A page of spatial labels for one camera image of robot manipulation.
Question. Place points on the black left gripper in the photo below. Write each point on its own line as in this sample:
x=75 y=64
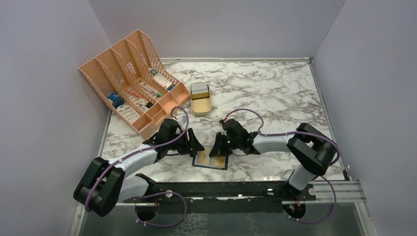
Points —
x=192 y=146

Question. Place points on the black leather card holder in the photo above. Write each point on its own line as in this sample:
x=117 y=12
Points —
x=211 y=167

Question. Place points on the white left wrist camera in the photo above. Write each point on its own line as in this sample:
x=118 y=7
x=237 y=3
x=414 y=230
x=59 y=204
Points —
x=182 y=121

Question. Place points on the black mounting base rail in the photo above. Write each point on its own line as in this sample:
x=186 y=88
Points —
x=221 y=197

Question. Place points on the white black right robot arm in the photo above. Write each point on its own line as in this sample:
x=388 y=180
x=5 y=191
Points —
x=310 y=147

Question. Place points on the white glue stick box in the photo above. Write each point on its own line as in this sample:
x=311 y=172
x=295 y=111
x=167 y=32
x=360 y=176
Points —
x=161 y=80

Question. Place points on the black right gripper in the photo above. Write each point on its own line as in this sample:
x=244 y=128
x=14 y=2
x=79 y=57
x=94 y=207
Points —
x=218 y=149

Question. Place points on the orange pen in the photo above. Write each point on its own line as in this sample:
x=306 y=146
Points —
x=134 y=93

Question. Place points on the yellow credit card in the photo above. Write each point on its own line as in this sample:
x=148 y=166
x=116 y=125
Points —
x=218 y=162
x=202 y=158

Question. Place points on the orange plastic desk organizer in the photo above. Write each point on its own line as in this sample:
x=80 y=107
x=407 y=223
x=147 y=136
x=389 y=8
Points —
x=124 y=66

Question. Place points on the white label card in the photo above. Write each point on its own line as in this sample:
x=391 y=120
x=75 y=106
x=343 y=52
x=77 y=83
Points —
x=128 y=113

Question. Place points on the beige card tray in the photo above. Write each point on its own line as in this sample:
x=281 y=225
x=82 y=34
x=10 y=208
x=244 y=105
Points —
x=201 y=107

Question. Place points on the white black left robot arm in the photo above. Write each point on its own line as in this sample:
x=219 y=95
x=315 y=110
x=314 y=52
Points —
x=104 y=184

